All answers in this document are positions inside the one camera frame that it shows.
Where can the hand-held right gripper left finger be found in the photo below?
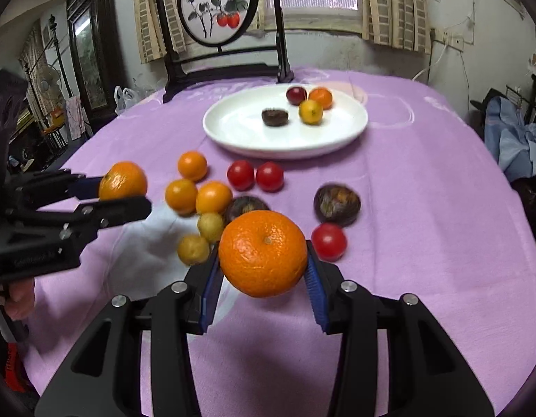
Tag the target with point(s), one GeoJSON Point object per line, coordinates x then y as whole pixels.
{"type": "Point", "coordinates": [210, 289]}

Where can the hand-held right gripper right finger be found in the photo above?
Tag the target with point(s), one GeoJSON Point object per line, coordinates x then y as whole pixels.
{"type": "Point", "coordinates": [314, 289]}

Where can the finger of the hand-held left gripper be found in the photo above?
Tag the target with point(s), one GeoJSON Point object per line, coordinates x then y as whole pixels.
{"type": "Point", "coordinates": [85, 186]}
{"type": "Point", "coordinates": [120, 209]}

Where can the medium orange mandarin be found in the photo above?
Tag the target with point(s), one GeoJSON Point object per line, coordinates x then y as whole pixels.
{"type": "Point", "coordinates": [123, 180]}

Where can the large orange mandarin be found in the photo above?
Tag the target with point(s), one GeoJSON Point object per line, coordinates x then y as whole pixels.
{"type": "Point", "coordinates": [262, 253]}

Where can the white round plate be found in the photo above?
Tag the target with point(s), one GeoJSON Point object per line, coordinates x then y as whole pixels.
{"type": "Point", "coordinates": [241, 132]}

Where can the person's left hand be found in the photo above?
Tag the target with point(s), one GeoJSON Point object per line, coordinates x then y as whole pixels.
{"type": "Point", "coordinates": [20, 297]}

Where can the small yellow kumquat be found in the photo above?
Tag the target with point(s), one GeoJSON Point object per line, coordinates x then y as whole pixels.
{"type": "Point", "coordinates": [311, 111]}
{"type": "Point", "coordinates": [210, 226]}
{"type": "Point", "coordinates": [193, 249]}

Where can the small orange kumquat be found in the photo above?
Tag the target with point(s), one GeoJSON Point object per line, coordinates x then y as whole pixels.
{"type": "Point", "coordinates": [192, 165]}
{"type": "Point", "coordinates": [321, 97]}
{"type": "Point", "coordinates": [181, 195]}
{"type": "Point", "coordinates": [214, 197]}

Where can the pink hanging cloth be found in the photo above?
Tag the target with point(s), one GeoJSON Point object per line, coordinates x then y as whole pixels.
{"type": "Point", "coordinates": [75, 116]}

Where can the dark brown water chestnut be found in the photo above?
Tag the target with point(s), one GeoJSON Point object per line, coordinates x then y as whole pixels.
{"type": "Point", "coordinates": [274, 117]}
{"type": "Point", "coordinates": [244, 206]}
{"type": "Point", "coordinates": [337, 204]}

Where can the white plastic bag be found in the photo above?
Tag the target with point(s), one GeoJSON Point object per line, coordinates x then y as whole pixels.
{"type": "Point", "coordinates": [125, 97]}

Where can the white standing fan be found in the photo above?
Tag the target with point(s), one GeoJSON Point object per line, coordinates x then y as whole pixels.
{"type": "Point", "coordinates": [47, 81]}

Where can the red orange bag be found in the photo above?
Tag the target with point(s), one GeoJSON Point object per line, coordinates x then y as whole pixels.
{"type": "Point", "coordinates": [14, 369]}

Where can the purple tablecloth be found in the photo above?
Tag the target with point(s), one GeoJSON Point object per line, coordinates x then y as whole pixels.
{"type": "Point", "coordinates": [415, 208]}

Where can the dark wood framed picture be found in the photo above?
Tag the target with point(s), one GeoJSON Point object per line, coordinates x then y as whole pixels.
{"type": "Point", "coordinates": [92, 52]}

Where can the beige patterned curtain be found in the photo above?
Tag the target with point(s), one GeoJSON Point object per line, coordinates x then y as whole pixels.
{"type": "Point", "coordinates": [396, 8]}
{"type": "Point", "coordinates": [155, 30]}

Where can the dark red cherry tomato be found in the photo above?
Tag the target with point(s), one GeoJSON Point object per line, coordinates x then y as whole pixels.
{"type": "Point", "coordinates": [296, 95]}

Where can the round painted table screen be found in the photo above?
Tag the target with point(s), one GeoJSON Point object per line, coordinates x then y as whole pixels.
{"type": "Point", "coordinates": [213, 4]}

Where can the blue clothing pile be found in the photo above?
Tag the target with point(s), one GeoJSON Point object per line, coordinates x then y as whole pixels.
{"type": "Point", "coordinates": [511, 139]}

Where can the white wall socket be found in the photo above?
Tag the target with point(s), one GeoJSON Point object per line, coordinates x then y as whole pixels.
{"type": "Point", "coordinates": [457, 42]}

